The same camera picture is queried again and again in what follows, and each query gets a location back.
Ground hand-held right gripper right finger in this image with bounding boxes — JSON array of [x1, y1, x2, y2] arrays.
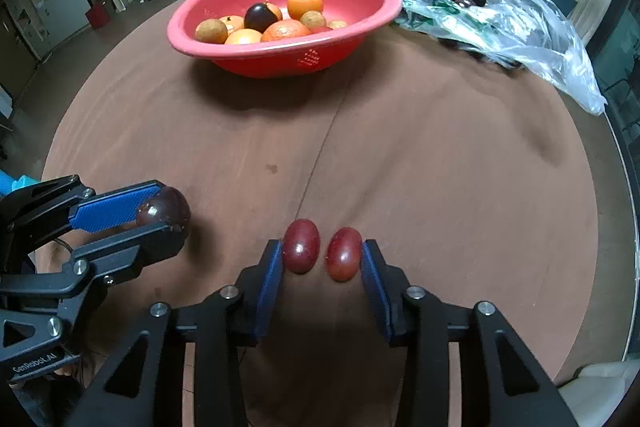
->
[[361, 239, 581, 427]]

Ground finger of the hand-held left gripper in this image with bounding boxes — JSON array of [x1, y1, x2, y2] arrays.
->
[[32, 224, 190, 285], [10, 175, 168, 253]]

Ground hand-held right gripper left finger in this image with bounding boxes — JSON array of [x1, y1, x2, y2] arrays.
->
[[65, 239, 286, 427]]

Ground dark red grape tomato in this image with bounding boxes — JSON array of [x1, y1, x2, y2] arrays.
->
[[282, 218, 321, 275], [326, 227, 363, 283]]

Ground dark purple plum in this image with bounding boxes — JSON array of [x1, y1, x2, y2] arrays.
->
[[243, 3, 283, 34], [136, 187, 192, 235]]

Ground red plastic basin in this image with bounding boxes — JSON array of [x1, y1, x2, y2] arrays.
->
[[166, 0, 404, 79]]

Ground person's left hand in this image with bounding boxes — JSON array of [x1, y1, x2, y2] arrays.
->
[[50, 363, 83, 380]]

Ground red waste bin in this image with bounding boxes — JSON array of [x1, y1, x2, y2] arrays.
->
[[84, 2, 111, 29]]

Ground cream cushion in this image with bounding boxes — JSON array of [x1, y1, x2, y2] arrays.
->
[[557, 359, 636, 427]]

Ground clear plastic bag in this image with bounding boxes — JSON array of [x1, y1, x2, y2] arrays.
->
[[352, 0, 607, 116]]

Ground glass sliding door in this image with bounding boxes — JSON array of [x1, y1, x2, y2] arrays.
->
[[590, 0, 640, 188]]

